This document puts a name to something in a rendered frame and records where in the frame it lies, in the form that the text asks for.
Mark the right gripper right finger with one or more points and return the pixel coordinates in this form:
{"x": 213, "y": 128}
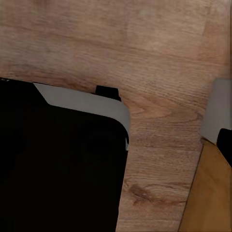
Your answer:
{"x": 224, "y": 143}

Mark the door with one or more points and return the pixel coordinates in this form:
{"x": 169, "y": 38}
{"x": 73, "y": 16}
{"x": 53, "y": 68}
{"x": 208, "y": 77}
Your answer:
{"x": 209, "y": 206}

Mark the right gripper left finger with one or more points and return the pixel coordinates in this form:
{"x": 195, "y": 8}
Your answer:
{"x": 11, "y": 145}

